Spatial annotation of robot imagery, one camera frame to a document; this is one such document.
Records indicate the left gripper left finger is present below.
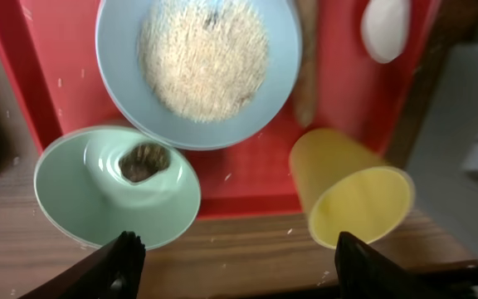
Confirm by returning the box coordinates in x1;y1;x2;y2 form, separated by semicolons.
20;232;146;299

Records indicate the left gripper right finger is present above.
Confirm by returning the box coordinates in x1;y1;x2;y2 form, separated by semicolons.
335;232;478;299

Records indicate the yellow plastic cup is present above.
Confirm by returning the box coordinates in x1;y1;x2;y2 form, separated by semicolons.
289;129;416;248

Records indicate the mint green bowl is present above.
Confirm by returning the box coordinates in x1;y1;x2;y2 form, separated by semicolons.
34;125;202;250

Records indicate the dark brown food lump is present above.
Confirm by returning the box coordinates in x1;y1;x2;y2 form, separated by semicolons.
119;143;170;183

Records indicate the light blue bowl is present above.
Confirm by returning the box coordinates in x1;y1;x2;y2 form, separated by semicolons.
95;0;302;150

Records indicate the white rice pile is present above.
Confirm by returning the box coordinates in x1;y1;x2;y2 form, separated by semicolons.
139;1;269;122

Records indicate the white plastic spoon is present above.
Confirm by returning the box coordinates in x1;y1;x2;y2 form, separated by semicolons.
360;0;411;64

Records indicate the red serving tray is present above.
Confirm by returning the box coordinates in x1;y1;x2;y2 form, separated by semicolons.
0;0;440;218

